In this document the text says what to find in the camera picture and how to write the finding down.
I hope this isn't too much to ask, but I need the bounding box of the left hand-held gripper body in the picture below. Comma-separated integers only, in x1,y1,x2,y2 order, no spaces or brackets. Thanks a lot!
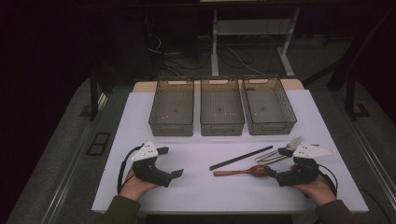
132,140,173,188

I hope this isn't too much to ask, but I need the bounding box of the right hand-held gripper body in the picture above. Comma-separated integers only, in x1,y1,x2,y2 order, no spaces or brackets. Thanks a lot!
276,143,335,188

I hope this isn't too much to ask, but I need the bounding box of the metal fork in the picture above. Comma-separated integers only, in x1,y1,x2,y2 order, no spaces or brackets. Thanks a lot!
254,135,304,166

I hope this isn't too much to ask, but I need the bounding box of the black chopstick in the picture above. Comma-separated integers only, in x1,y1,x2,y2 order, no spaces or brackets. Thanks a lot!
208,145,274,172

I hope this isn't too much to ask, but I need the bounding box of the brown wooden spoon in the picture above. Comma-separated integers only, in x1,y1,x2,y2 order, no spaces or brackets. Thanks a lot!
213,164,270,179

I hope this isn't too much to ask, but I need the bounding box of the smoky transparent plastic bin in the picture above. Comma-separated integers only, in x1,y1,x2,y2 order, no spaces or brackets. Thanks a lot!
148,77,195,137
241,77,298,136
199,77,246,137

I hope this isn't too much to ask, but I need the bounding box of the person's left hand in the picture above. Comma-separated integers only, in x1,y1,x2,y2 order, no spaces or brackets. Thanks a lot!
119,168,160,202

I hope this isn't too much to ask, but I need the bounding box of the person's right hand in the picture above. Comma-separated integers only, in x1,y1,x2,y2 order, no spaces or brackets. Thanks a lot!
292,174,338,207

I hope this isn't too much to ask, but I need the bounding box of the white table mat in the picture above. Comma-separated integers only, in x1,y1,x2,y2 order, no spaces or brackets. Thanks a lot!
92,89,370,215

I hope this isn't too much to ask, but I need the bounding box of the black floor socket panel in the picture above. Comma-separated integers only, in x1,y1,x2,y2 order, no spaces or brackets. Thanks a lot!
86,132,112,157

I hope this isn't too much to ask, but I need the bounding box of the black metal stand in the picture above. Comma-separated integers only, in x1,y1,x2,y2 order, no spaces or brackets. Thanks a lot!
78,66,104,122
345,74,372,121

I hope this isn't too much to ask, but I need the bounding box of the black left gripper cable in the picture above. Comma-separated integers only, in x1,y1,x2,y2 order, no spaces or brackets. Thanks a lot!
117,144,145,194

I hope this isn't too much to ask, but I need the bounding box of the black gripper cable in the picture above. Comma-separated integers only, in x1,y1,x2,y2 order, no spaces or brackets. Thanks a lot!
117,144,145,194
317,163,339,198

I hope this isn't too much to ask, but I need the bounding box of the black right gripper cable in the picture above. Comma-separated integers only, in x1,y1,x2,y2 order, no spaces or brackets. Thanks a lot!
317,163,339,198

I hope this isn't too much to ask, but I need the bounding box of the metal floor rail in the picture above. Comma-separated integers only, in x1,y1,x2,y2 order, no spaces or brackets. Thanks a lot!
40,92,109,224
345,116,396,202

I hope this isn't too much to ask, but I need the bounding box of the black floor cable bundle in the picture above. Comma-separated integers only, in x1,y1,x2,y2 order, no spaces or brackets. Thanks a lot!
145,33,219,77

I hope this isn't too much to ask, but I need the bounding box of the white floor cable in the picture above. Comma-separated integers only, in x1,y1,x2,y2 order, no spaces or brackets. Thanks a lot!
228,46,266,77

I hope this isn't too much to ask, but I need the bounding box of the white metal desk frame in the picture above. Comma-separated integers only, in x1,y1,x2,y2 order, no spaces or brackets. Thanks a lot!
210,7,302,78

